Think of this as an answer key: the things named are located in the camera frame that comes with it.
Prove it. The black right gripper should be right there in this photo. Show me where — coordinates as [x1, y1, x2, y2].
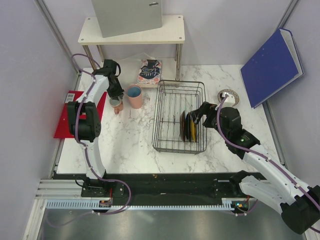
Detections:
[190, 101, 230, 140]

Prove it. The yellow patterned plate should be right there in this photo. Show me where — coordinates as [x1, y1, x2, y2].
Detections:
[190, 116, 197, 143]

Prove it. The brown patterned bowl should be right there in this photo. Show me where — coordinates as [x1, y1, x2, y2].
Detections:
[217, 89, 240, 107]

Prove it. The blue plastic tumbler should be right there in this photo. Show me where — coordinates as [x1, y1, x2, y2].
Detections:
[127, 85, 142, 98]

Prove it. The pink plastic tumbler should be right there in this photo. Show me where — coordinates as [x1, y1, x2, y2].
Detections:
[126, 84, 143, 109]

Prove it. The pink ceramic mug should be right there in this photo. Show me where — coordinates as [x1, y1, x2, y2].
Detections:
[109, 99, 124, 115]

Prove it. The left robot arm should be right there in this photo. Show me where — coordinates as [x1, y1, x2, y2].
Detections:
[66, 59, 124, 197]

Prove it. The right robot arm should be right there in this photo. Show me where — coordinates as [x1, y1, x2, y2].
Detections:
[186, 102, 320, 234]

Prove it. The black plate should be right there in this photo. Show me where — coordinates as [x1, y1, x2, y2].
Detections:
[184, 113, 193, 142]

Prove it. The dark brown plate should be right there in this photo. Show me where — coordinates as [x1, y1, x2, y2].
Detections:
[179, 111, 188, 142]

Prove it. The clear plastic sleeve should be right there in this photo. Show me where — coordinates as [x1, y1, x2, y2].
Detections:
[113, 52, 153, 91]

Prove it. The floral cover book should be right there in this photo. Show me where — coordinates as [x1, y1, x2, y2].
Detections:
[136, 59, 163, 88]

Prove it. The white shelf stand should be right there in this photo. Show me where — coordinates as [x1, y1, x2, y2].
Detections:
[78, 15, 185, 85]

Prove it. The red folder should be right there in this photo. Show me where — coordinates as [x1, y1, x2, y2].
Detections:
[54, 90, 107, 139]

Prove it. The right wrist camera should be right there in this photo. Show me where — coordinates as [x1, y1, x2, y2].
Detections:
[220, 92, 237, 107]

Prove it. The black wire dish rack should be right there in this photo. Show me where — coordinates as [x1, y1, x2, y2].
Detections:
[152, 80, 207, 155]

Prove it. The grey ring binder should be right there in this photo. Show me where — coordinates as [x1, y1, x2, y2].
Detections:
[92, 0, 163, 38]

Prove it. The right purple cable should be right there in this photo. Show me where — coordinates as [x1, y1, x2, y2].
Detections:
[216, 93, 320, 231]

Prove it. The blue ring binder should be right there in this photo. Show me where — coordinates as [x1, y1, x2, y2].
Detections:
[240, 28, 304, 109]

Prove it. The white cable duct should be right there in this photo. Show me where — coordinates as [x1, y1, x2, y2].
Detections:
[45, 198, 250, 211]

